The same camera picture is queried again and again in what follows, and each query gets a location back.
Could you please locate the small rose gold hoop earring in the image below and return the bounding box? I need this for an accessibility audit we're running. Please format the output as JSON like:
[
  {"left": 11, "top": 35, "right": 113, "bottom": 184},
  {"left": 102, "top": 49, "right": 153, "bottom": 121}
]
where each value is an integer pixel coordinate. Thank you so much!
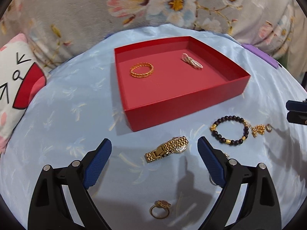
[{"left": 265, "top": 124, "right": 273, "bottom": 132}]

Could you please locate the gold ring with flower top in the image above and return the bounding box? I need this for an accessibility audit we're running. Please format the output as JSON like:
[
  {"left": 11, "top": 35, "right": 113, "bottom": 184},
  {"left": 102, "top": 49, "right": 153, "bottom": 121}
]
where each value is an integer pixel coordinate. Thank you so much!
[{"left": 149, "top": 199, "right": 172, "bottom": 220}]

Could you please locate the gold link wristwatch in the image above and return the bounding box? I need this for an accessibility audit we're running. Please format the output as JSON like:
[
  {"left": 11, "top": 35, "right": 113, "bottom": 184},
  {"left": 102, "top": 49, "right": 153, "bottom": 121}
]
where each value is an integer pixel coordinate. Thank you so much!
[{"left": 145, "top": 136, "right": 189, "bottom": 163}]

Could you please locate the gold chain black clover necklace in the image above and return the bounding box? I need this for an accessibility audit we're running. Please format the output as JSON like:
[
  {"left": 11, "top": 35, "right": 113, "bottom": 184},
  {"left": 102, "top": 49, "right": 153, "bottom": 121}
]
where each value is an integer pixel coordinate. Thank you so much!
[{"left": 250, "top": 123, "right": 266, "bottom": 138}]

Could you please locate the pink white beaded bracelet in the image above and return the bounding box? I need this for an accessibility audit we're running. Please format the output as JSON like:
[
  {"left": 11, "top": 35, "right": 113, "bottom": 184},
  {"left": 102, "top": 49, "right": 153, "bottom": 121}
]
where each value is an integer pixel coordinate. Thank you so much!
[{"left": 180, "top": 52, "right": 204, "bottom": 71}]

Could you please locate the purple flat object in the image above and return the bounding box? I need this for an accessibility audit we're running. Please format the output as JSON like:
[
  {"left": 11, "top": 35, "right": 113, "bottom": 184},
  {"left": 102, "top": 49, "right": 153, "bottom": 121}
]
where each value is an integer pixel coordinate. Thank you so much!
[{"left": 242, "top": 44, "right": 279, "bottom": 69}]

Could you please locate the black bead gold bracelet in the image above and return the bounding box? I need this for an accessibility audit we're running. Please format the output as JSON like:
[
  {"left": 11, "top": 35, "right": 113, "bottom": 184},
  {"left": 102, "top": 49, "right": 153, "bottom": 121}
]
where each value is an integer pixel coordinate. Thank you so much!
[{"left": 210, "top": 115, "right": 250, "bottom": 146}]

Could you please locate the white pink cat face pillow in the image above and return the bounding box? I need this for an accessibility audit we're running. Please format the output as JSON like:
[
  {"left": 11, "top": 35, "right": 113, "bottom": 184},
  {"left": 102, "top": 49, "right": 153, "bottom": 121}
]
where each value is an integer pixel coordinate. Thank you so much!
[{"left": 0, "top": 33, "right": 48, "bottom": 153}]

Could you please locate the grey floral fleece blanket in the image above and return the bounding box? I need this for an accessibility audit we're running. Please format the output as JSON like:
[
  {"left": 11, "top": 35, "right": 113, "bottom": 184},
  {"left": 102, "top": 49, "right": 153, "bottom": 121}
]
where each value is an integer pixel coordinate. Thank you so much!
[{"left": 1, "top": 0, "right": 306, "bottom": 77}]

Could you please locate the gold twisted bangle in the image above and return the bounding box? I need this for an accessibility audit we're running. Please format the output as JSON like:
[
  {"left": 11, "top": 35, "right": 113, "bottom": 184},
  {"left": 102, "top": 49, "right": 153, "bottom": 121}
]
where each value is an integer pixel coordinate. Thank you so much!
[{"left": 130, "top": 62, "right": 154, "bottom": 78}]

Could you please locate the red shallow jewelry tray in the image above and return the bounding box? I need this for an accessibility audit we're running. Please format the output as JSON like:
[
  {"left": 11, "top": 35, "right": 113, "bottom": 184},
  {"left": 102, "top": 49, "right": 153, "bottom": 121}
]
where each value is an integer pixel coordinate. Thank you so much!
[{"left": 115, "top": 36, "right": 250, "bottom": 131}]

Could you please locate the light blue satin cloth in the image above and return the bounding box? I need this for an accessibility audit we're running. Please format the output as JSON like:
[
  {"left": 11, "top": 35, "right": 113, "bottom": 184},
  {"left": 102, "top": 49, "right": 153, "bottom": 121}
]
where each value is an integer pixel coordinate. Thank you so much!
[{"left": 1, "top": 25, "right": 306, "bottom": 229}]

